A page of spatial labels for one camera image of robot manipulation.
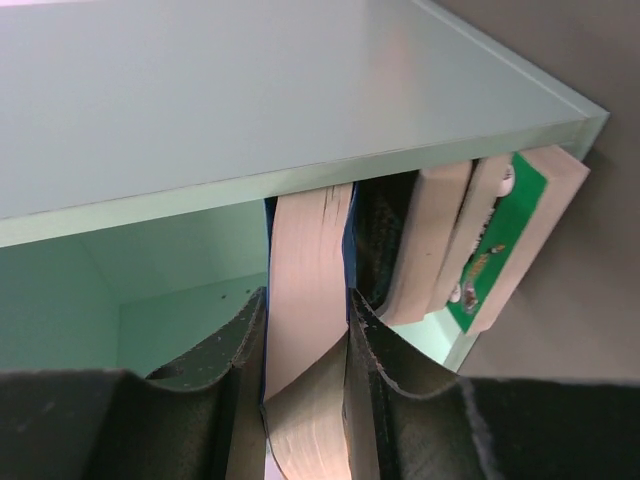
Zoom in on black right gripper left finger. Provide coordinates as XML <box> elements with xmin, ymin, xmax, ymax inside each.
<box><xmin>1</xmin><ymin>288</ymin><xmax>266</xmax><ymax>479</ymax></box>

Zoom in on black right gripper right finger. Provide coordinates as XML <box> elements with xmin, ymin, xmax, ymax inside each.
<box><xmin>343</xmin><ymin>291</ymin><xmax>639</xmax><ymax>479</ymax></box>

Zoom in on black yellow Storey Treehouse book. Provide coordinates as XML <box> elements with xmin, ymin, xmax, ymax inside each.
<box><xmin>376</xmin><ymin>161</ymin><xmax>472</xmax><ymax>326</ymax></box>

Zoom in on Jane Eyre sunset cover book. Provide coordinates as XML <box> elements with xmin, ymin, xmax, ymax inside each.
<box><xmin>263</xmin><ymin>184</ymin><xmax>353</xmax><ymax>479</ymax></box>

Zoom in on green paperback book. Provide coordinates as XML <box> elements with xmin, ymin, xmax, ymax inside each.
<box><xmin>428</xmin><ymin>146</ymin><xmax>590</xmax><ymax>335</ymax></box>

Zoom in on mint green wooden cube shelf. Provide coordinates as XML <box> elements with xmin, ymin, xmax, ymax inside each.
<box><xmin>1</xmin><ymin>1</ymin><xmax>607</xmax><ymax>374</ymax></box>

